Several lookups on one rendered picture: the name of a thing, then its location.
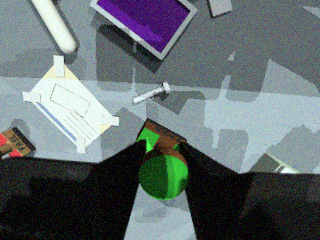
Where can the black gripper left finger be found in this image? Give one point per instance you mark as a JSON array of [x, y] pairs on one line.
[[107, 189]]

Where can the white rounded cylinder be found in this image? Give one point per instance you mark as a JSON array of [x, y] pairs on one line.
[[55, 24]]

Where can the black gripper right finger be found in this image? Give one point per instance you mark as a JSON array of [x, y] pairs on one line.
[[221, 201]]

